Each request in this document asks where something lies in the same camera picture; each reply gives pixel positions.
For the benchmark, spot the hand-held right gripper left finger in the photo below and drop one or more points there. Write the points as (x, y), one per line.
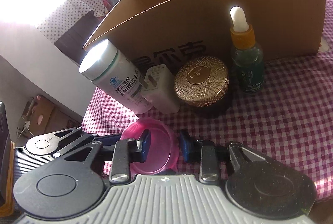
(145, 147)

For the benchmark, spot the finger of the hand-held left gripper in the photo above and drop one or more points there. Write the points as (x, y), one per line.
(109, 137)

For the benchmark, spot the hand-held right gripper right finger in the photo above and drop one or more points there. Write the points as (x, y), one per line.
(186, 147)

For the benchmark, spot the pink plastic lid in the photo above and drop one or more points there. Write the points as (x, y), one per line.
(158, 151)

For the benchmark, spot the white charger plug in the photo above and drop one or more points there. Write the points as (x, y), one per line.
(164, 99)

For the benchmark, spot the gold lid dark jar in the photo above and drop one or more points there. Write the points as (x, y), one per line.
(200, 78)

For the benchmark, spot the green dropper bottle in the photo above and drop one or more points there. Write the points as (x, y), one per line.
(247, 70)

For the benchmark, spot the brown cardboard box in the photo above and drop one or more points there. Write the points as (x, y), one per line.
(182, 18)

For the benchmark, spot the small brown carton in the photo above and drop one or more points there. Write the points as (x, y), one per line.
(39, 107)
(62, 120)

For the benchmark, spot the white pill bottle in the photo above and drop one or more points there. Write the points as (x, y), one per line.
(122, 88)

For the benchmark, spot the dark cabinet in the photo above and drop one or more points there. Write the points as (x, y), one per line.
(72, 42)

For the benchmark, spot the red checked tablecloth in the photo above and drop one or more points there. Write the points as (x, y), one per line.
(286, 122)

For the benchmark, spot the white dotted cloth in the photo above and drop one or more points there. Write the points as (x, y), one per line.
(65, 16)

